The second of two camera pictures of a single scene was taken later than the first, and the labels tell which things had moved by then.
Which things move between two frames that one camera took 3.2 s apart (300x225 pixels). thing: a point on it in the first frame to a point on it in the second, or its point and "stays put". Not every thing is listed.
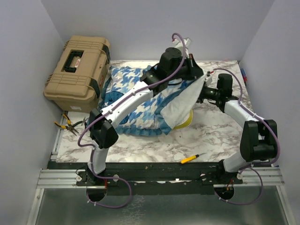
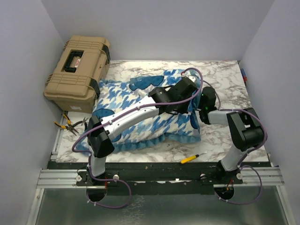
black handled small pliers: x=82 y=122 stays put
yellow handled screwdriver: x=185 y=160 stays put
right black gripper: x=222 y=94 to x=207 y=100
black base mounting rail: x=131 y=178 stays put
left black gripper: x=194 y=71 to x=185 y=109
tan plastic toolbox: x=76 y=81 stays put
